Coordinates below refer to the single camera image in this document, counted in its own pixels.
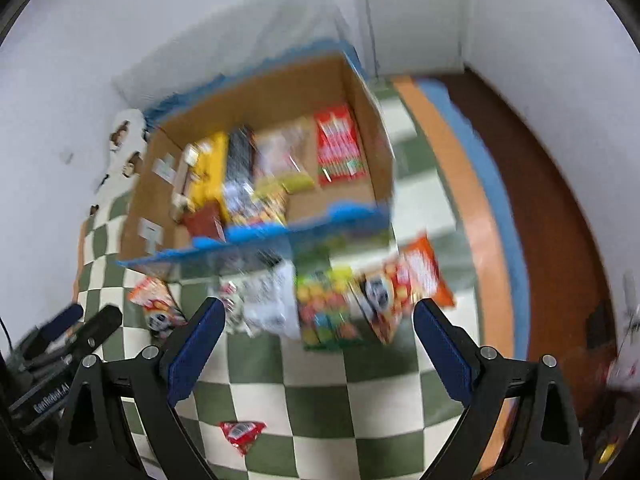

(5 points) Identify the small orange panda packet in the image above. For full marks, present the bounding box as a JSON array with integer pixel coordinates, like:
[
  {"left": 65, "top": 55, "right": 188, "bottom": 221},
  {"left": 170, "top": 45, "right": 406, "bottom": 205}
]
[{"left": 128, "top": 276, "right": 188, "bottom": 341}]

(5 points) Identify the cardboard box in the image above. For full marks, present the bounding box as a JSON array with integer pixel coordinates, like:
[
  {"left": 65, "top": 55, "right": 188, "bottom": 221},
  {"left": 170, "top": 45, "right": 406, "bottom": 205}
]
[{"left": 118, "top": 52, "right": 394, "bottom": 281}]

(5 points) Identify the orange panda snack bag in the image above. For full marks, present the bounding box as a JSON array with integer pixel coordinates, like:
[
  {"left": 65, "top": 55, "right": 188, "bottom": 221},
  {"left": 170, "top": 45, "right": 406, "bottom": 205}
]
[{"left": 350, "top": 232, "right": 456, "bottom": 344}]

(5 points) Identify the dark red snack pack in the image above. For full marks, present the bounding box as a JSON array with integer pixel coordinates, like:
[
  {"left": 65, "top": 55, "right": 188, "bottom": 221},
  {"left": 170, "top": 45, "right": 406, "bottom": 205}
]
[{"left": 182, "top": 200, "right": 226, "bottom": 242}]

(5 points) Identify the white headboard cushion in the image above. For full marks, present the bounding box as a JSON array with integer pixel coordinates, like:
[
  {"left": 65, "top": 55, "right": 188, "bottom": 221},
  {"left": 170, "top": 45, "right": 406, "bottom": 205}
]
[{"left": 113, "top": 0, "right": 357, "bottom": 110}]

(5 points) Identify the white barcode snack bag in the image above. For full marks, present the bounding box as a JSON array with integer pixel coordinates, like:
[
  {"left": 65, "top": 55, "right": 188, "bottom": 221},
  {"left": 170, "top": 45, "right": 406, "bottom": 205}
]
[{"left": 216, "top": 260, "right": 300, "bottom": 340}]

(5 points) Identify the colourful candy balls bag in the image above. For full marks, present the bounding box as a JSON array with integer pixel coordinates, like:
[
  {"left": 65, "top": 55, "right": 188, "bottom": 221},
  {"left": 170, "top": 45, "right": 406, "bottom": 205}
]
[{"left": 295, "top": 266, "right": 363, "bottom": 351}]

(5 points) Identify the white door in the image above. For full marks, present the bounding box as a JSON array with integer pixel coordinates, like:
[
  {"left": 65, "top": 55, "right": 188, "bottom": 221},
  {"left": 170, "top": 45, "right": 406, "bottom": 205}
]
[{"left": 366, "top": 0, "right": 463, "bottom": 76}]

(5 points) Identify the yellow panda snack bag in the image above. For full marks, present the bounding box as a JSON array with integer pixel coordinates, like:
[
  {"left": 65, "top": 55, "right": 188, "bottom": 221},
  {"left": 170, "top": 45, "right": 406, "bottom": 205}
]
[{"left": 224, "top": 181, "right": 288, "bottom": 226}]

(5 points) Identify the pink clear snack bag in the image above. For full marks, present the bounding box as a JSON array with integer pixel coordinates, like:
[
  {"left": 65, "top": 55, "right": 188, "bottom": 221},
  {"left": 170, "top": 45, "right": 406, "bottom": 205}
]
[{"left": 253, "top": 117, "right": 314, "bottom": 194}]

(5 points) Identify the small red candy packet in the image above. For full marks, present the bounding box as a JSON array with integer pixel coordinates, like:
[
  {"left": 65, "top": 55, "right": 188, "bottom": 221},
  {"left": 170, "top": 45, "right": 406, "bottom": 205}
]
[{"left": 218, "top": 420, "right": 266, "bottom": 456}]

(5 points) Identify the bear print pillow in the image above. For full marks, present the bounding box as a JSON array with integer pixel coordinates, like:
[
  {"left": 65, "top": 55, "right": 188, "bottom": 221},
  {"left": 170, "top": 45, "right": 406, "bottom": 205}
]
[{"left": 90, "top": 108, "right": 149, "bottom": 214}]

